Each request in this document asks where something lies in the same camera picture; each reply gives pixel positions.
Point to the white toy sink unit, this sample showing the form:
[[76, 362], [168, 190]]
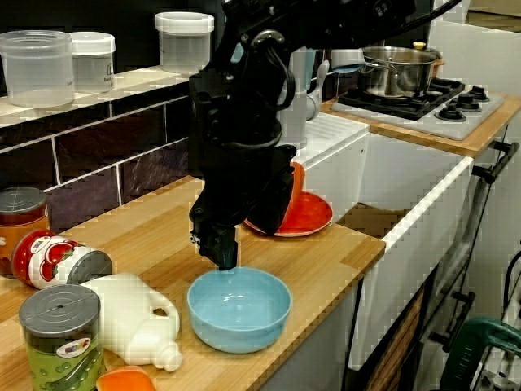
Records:
[[407, 264]]

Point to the light blue bowl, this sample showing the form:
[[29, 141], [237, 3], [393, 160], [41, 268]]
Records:
[[240, 313]]

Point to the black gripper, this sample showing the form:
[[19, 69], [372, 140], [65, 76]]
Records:
[[236, 183]]

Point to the steel cooking pot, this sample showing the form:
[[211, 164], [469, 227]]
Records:
[[399, 73]]

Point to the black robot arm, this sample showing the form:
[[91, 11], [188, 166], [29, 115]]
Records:
[[252, 81]]

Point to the white toy detergent bottle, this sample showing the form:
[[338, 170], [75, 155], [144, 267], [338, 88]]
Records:
[[130, 317]]

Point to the clear plastic jar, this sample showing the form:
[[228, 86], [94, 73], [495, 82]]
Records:
[[36, 69]]

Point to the green peas can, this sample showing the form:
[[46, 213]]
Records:
[[61, 338]]

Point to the grey black toy stove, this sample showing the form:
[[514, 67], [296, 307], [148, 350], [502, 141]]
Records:
[[460, 126]]

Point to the white lidded plastic jar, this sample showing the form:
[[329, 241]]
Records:
[[185, 45]]

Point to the brown beans can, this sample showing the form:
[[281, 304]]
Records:
[[20, 212]]

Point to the wooden countertop board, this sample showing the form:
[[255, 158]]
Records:
[[163, 228], [468, 142]]

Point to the grey toy faucet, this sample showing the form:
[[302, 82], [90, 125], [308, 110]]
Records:
[[297, 114]]

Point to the white jar with print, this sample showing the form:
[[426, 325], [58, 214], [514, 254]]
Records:
[[91, 61]]

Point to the green clamp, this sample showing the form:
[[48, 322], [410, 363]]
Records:
[[480, 338]]

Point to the tomato soup can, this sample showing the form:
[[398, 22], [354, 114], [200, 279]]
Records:
[[49, 256]]

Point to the red round plate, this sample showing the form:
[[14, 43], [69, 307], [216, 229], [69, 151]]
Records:
[[309, 212]]

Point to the orange toy sushi piece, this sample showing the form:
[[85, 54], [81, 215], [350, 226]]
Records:
[[124, 380]]

